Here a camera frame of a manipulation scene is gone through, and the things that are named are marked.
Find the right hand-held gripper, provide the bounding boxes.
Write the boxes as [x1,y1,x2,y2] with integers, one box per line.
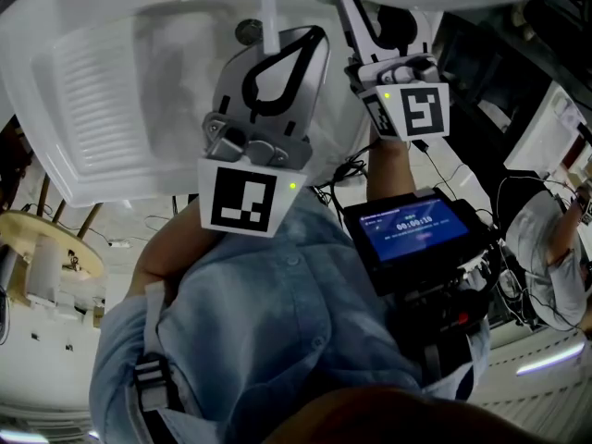
[339,0,451,142]

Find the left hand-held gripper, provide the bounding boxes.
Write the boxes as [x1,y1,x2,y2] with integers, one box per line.
[197,26,332,239]

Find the person's right forearm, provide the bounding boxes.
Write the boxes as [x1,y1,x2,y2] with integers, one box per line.
[365,127,417,203]

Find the person's left forearm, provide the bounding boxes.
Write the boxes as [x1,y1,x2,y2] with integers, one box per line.
[127,195,226,298]

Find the metal sink drain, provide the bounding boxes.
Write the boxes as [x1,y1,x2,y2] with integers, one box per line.
[234,18,265,46]

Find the white faucet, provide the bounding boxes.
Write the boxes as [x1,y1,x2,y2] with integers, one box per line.
[240,0,298,56]

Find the white sink with washboard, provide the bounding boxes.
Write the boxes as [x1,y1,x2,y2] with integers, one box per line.
[0,0,374,208]

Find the white appliance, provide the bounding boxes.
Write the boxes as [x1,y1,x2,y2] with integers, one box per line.
[502,80,589,180]

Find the black monitor with blue screen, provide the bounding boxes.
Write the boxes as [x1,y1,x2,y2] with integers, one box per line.
[343,189,501,296]

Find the light blue shirt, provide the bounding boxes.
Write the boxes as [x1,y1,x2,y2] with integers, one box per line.
[88,187,491,444]

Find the round wooden table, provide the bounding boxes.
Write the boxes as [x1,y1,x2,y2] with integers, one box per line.
[0,209,106,307]

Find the white cylinder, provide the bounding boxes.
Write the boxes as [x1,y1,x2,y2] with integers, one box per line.
[26,234,64,303]

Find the black cable bundle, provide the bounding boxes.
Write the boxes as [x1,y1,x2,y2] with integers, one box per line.
[313,140,378,212]

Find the black chest rig mount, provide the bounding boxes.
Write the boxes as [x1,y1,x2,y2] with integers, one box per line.
[401,238,503,346]

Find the grey chest harness strap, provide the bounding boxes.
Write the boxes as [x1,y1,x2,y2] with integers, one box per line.
[132,280,186,434]

